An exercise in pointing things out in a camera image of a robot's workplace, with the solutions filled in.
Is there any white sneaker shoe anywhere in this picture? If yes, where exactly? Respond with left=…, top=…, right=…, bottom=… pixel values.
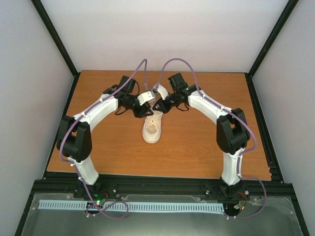
left=142, top=111, right=163, bottom=144

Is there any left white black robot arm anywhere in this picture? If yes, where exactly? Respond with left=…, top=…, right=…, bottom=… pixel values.
left=56, top=76, right=155, bottom=198

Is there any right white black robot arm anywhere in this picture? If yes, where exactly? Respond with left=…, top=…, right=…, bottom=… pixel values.
left=153, top=73, right=251, bottom=198

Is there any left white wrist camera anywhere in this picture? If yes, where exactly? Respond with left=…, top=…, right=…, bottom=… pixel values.
left=137, top=90, right=156, bottom=106

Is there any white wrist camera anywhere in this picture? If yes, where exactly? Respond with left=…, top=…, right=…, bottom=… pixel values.
left=153, top=84, right=169, bottom=100
left=137, top=90, right=156, bottom=106

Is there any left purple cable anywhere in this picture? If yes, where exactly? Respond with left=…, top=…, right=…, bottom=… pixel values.
left=59, top=58, right=149, bottom=219

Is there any purple cable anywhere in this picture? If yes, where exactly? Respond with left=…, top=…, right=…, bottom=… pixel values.
left=156, top=58, right=268, bottom=220
left=59, top=58, right=149, bottom=219

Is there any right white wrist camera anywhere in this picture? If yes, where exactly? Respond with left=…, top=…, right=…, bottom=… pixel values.
left=153, top=84, right=169, bottom=100

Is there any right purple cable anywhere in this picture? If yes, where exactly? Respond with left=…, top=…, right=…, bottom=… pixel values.
left=156, top=58, right=268, bottom=220

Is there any light blue slotted cable duct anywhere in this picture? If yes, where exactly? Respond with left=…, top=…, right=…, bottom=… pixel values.
left=38, top=200, right=224, bottom=214

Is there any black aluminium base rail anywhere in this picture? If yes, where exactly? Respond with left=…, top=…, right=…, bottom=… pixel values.
left=31, top=172, right=296, bottom=201

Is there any left black frame post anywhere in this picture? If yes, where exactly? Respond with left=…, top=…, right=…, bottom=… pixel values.
left=31, top=0, right=81, bottom=77

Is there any black frame post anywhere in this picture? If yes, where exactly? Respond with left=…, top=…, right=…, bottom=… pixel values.
left=31, top=0, right=81, bottom=77
left=248, top=0, right=300, bottom=77

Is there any right black frame post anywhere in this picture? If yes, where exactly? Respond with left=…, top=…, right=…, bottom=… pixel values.
left=248, top=0, right=300, bottom=77

